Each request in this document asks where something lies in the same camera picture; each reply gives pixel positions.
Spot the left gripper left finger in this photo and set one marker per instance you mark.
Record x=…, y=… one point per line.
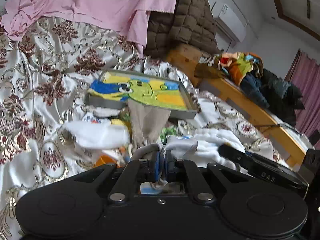
x=156, y=165

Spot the brown quilted jacket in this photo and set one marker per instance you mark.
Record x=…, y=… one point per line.
x=191, y=23

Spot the green patterned bag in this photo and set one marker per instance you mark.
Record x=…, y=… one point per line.
x=167, y=131

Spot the orange cloth item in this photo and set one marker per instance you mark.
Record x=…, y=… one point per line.
x=105, y=159

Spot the colourful clothes pile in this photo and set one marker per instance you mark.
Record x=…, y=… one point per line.
x=282, y=98

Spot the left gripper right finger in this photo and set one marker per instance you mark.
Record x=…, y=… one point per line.
x=171, y=167

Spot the purple curtain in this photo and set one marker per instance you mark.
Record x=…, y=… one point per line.
x=304, y=73

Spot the pink bed sheet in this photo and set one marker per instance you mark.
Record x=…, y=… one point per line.
x=127, y=17

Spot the white air conditioner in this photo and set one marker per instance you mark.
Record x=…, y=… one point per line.
x=228, y=22

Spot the beige drawstring pouch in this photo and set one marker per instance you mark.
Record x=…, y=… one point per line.
x=146, y=123

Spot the wooden bed frame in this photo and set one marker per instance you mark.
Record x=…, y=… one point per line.
x=186, y=57

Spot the white towel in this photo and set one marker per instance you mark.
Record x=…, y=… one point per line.
x=202, y=145

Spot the grey tray box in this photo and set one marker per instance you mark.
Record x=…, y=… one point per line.
x=175, y=113

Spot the colourful cartoon towel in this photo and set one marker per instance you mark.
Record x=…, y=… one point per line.
x=150, y=91

